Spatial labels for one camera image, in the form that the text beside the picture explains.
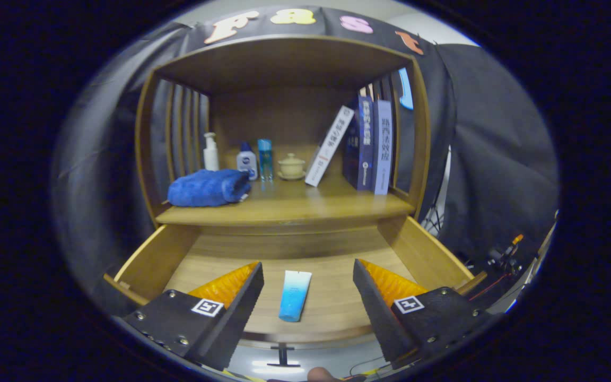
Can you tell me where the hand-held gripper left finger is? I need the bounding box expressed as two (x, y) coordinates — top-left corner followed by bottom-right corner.
(117, 262), (265, 371)

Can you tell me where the wooden countertop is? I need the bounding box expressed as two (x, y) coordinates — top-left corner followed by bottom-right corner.
(155, 172), (416, 228)

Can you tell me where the black tripod stand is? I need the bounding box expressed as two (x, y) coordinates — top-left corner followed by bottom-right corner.
(421, 146), (452, 237)

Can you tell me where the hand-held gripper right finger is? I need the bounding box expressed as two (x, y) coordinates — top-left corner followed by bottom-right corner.
(352, 259), (493, 369)

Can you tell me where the beige lidded teacup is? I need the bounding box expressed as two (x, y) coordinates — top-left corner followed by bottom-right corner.
(277, 153), (307, 180)

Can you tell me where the white pump bottle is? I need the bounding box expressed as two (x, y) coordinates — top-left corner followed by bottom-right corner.
(203, 132), (220, 171)

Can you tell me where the folded blue towel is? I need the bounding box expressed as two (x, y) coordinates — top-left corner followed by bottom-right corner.
(167, 169), (252, 207)

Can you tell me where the white book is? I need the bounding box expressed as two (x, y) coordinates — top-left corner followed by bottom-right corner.
(305, 106), (355, 187)

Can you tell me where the black device with orange part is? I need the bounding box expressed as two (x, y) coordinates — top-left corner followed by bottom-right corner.
(486, 233), (526, 276)

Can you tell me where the clear blue bottle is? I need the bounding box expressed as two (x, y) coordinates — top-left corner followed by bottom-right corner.
(257, 139), (274, 182)

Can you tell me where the wooden drawer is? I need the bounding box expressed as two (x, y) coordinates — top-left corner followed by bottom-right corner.
(103, 215), (489, 368)

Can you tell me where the blue gradient cosmetic tube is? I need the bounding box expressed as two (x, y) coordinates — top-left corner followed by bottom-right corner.
(278, 270), (312, 323)

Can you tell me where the light purple book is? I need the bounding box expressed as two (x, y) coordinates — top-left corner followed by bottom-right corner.
(372, 100), (394, 195)

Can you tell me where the white bottle with blue cap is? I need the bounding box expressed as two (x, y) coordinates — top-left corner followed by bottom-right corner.
(236, 142), (258, 181)

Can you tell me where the dark blue book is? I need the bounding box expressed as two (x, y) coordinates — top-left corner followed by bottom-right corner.
(343, 95), (375, 190)

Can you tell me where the black backdrop cloth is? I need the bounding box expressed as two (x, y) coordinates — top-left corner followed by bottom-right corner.
(51, 5), (561, 319)

